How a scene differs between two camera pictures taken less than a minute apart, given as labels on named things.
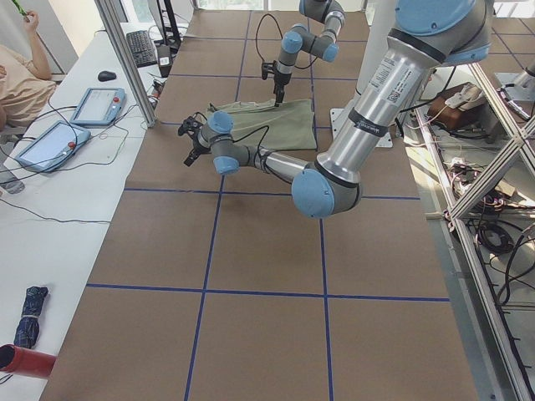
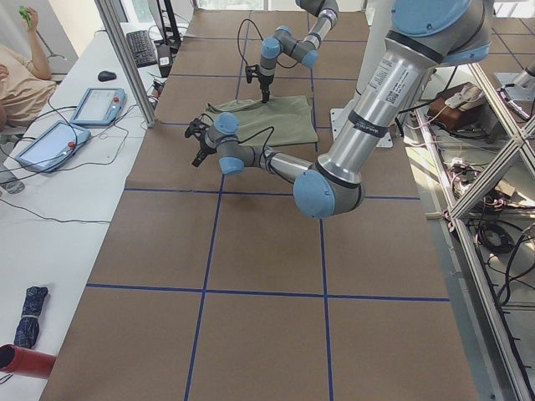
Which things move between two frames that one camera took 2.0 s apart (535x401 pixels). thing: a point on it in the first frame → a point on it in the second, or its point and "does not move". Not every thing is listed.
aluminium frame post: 114,26 does not move
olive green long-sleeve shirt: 267,126 does not move
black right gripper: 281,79 → 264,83
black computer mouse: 104,76 does not move
